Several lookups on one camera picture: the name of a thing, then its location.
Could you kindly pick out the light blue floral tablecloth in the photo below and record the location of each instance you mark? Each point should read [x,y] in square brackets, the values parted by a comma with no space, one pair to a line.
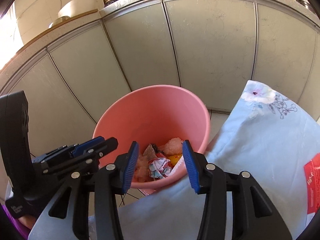
[268,136]

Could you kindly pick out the red white wrapper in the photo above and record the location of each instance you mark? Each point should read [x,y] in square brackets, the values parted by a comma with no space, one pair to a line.
[159,168]

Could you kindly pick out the white rice cooker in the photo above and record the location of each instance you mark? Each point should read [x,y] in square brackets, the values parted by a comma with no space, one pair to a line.
[77,7]

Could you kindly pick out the red medicine box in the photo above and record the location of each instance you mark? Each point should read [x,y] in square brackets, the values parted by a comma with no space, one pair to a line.
[311,171]

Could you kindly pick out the pink plastic trash bucket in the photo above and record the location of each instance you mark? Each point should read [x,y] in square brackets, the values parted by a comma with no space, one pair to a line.
[154,115]

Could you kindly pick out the kitchen counter cabinets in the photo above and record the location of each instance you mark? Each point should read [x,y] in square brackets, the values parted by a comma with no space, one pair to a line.
[73,73]

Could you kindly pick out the purple sleeve forearm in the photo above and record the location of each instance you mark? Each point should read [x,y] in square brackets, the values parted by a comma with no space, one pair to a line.
[23,230]

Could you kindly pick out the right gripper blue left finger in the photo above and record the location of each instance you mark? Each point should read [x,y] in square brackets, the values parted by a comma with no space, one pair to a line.
[129,165]

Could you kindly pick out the steel bowl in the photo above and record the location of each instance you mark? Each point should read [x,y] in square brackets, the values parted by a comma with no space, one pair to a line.
[58,21]

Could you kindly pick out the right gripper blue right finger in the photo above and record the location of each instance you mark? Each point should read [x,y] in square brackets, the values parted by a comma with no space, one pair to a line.
[192,165]

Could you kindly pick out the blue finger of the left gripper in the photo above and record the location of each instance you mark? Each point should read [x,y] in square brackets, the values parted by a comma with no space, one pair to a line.
[101,147]
[84,147]

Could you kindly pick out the white plastic bag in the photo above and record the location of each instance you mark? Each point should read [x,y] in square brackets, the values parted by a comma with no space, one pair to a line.
[142,171]

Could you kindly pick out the yellow foam fruit net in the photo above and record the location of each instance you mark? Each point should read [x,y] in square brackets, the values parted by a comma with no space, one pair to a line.
[174,159]

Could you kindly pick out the silver scouring cloth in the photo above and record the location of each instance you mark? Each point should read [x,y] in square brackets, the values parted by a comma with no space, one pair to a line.
[150,153]

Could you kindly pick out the steel pot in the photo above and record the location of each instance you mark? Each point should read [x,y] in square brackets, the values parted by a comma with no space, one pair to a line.
[307,5]

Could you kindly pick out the person's left hand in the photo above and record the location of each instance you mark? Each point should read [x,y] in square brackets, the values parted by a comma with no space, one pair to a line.
[28,221]

